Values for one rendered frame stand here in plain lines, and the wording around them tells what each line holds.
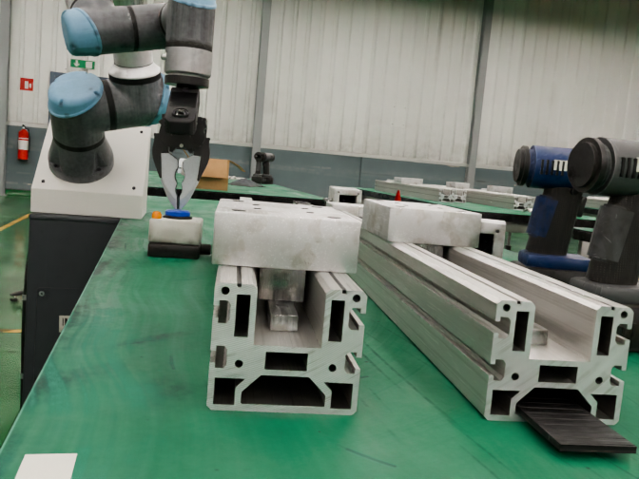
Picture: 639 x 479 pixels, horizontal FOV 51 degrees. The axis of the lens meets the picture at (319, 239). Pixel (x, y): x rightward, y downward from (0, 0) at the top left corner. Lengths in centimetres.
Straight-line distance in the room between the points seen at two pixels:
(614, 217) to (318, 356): 41
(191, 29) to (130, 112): 53
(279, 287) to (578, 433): 24
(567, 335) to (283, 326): 21
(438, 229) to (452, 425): 36
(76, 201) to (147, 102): 29
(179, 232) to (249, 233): 58
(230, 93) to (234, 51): 73
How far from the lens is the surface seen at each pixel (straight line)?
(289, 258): 51
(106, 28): 119
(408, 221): 78
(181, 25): 112
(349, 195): 224
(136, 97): 160
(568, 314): 54
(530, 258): 98
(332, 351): 45
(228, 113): 1223
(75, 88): 159
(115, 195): 167
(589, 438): 47
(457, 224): 80
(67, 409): 46
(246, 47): 1238
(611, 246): 76
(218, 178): 332
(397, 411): 49
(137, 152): 177
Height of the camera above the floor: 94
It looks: 6 degrees down
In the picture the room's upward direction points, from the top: 5 degrees clockwise
